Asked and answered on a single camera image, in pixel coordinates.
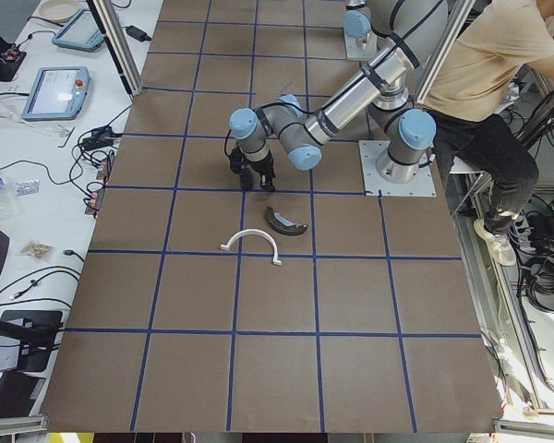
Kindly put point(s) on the black laptop box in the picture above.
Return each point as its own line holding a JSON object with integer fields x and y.
{"x": 18, "y": 393}

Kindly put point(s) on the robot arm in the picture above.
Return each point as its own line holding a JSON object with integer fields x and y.
{"x": 409, "y": 30}
{"x": 357, "y": 24}

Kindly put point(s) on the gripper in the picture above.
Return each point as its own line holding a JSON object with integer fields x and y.
{"x": 264, "y": 167}

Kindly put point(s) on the dark green curved part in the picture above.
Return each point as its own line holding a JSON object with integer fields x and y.
{"x": 281, "y": 225}

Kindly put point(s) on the white curved bracket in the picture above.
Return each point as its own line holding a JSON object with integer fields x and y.
{"x": 259, "y": 236}

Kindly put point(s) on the small black rectangular plate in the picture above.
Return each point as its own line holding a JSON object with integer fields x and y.
{"x": 245, "y": 179}

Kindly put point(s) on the near teach pendant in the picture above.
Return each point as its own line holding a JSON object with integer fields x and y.
{"x": 57, "y": 94}

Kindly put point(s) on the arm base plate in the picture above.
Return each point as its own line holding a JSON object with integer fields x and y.
{"x": 361, "y": 49}
{"x": 382, "y": 177}

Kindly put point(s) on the aluminium frame post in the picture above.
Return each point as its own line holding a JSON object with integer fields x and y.
{"x": 110, "y": 28}

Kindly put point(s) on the teach pendant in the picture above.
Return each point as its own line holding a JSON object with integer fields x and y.
{"x": 57, "y": 94}
{"x": 79, "y": 33}

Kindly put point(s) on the far teach pendant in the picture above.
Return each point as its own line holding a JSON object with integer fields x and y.
{"x": 79, "y": 33}

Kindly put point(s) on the beige plate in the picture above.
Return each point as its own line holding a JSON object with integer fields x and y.
{"x": 59, "y": 11}

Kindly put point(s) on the black power adapter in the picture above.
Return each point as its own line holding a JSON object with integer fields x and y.
{"x": 137, "y": 33}

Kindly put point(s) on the seated person beige shirt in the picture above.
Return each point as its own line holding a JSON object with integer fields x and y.
{"x": 466, "y": 95}

